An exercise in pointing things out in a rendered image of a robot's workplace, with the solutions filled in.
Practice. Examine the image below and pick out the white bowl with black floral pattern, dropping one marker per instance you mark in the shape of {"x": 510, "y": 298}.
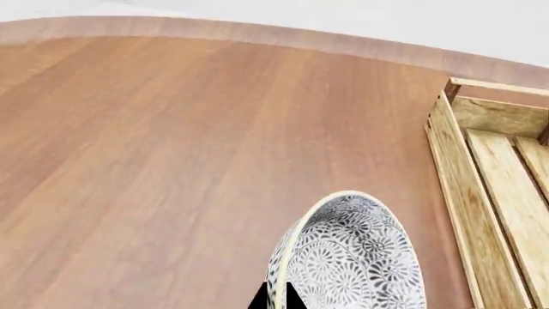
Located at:
{"x": 356, "y": 254}

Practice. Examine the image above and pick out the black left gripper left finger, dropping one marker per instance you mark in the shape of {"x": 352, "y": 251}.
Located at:
{"x": 259, "y": 299}

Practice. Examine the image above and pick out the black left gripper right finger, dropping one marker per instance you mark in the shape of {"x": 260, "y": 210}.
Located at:
{"x": 293, "y": 297}

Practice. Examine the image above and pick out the wooden slatted tray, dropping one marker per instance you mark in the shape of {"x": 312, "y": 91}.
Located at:
{"x": 493, "y": 180}

